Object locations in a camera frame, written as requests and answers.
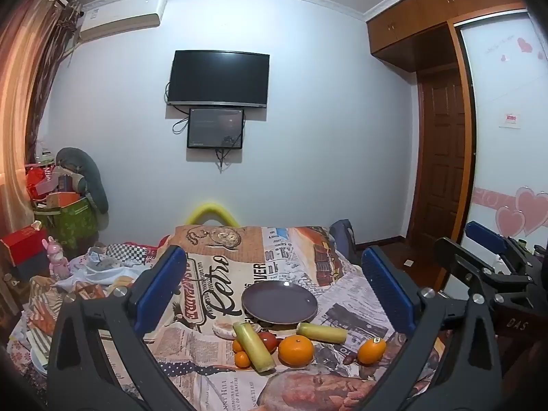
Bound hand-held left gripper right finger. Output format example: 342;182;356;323
360;246;503;411

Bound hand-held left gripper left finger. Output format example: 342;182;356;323
47;245;202;411

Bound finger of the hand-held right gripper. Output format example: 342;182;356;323
433;237;534;306
466;221;521;255

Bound orange with sticker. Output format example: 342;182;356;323
357;337;387;365

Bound yellow banana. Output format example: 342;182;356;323
233;322;277;373
297;322;347;344

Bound peeled pomelo segment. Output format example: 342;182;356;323
213;321;260;340

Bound purple plate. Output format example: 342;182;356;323
241;281;319;325

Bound large orange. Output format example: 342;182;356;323
278;335;315;368

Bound red tomato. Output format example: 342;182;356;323
258;331;278;354

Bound checkered cloth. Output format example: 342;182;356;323
105;243;151;263

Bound printed blanket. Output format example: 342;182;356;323
9;225;446;411

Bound white cloth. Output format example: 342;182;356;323
55;248;151;292

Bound dark blue bag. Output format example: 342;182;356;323
329;220;357;262

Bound white wardrobe door with hearts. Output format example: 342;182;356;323
454;9;548;249

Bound brown wooden door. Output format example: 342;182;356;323
412;64;477;250

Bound green cardboard box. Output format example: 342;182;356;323
34;196;100;251

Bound pink bunny toy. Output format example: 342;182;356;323
43;237;70;279

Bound grey plush toy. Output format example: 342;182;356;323
55;147;109;214

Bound red box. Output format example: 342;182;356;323
0;226;49;267

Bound red bag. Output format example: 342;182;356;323
26;166;58;200

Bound small black monitor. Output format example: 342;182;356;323
187;108;245;150

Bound brown curtain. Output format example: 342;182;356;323
0;0;82;234

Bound wooden overhead cabinet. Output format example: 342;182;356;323
366;0;527;73

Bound white air conditioner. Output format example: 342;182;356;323
79;0;167;43

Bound black wall television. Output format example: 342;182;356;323
167;50;270;109

